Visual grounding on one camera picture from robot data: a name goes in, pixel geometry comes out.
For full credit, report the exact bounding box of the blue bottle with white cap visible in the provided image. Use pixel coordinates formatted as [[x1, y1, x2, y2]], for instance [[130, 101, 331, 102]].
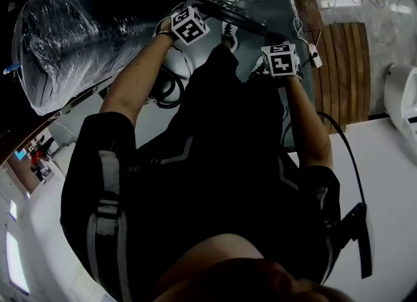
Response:
[[3, 62, 22, 76]]

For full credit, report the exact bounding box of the person's right shoe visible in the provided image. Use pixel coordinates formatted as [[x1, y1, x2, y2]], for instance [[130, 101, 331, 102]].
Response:
[[249, 55, 272, 80]]

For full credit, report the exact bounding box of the person's left shoe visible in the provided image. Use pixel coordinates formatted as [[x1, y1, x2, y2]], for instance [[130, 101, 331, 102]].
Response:
[[221, 22, 240, 52]]

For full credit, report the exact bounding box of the person's left forearm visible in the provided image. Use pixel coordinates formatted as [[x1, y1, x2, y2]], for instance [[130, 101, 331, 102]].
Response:
[[99, 16, 177, 126]]

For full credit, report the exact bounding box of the person's body in black clothes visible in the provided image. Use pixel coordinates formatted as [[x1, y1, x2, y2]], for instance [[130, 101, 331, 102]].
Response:
[[60, 44, 342, 302]]

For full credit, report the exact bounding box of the wooden slat platform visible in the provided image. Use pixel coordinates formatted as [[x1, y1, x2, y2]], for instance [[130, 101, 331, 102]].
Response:
[[311, 22, 373, 132]]

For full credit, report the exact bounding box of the black coiled hose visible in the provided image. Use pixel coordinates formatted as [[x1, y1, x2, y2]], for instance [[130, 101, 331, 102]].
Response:
[[146, 65, 186, 110]]

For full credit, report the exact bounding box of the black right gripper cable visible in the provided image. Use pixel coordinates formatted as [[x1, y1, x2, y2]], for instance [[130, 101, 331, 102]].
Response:
[[315, 110, 366, 207]]

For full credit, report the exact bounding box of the white power strip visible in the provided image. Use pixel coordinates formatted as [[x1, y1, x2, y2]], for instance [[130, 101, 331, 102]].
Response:
[[308, 42, 324, 68]]

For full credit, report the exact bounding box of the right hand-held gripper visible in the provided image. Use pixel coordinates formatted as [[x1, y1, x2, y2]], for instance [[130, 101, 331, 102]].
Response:
[[260, 33, 302, 78]]

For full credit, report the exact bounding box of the plastic-wrapped grey appliance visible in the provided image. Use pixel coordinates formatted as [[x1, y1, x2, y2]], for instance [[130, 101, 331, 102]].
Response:
[[11, 0, 158, 117]]

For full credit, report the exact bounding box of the white toilet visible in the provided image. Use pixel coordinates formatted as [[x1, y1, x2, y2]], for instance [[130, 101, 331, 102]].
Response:
[[383, 63, 417, 142]]

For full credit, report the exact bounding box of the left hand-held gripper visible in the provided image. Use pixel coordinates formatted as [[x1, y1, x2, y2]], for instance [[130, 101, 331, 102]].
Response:
[[169, 0, 212, 47]]

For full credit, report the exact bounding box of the person's right forearm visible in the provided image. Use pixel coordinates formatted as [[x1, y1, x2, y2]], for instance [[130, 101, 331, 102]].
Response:
[[276, 74, 334, 170]]

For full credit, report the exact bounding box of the person's shoe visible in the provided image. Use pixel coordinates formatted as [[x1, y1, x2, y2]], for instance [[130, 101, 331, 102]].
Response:
[[249, 55, 272, 80], [221, 22, 240, 52]]

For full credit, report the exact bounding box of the white power cable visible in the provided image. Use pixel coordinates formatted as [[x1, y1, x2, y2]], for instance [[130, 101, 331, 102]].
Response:
[[292, 16, 314, 48]]

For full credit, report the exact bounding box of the white shoulder strap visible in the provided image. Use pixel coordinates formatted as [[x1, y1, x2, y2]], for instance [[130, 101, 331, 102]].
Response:
[[86, 149, 132, 302]]

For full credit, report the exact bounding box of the person's chin and neck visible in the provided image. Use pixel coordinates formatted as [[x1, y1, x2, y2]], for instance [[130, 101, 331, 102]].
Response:
[[156, 234, 353, 302]]

